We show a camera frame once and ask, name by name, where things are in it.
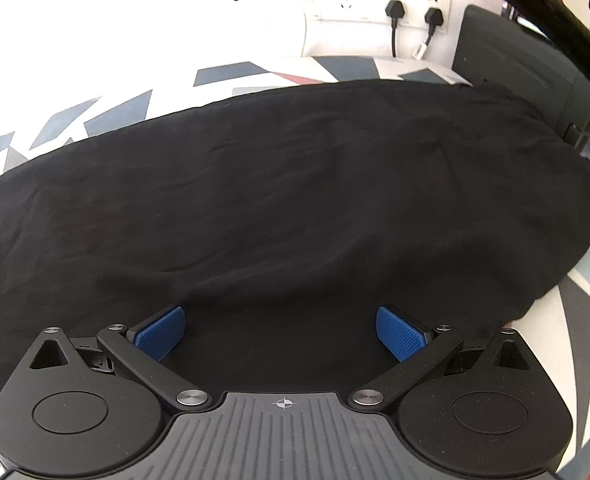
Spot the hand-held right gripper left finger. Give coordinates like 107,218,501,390
27,305,216,416

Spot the thick black cable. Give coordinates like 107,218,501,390
495,0,590,111

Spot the black wall plug white tag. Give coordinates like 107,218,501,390
412,6,448,61

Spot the geometric patterned bed sheet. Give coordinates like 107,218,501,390
0,55,590,467

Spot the white wall socket panel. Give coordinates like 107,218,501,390
285,0,453,29

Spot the dark grey box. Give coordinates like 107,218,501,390
452,4,590,155

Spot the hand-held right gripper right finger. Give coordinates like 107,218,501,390
347,304,534,416

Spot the black garment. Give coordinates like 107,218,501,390
0,79,590,413

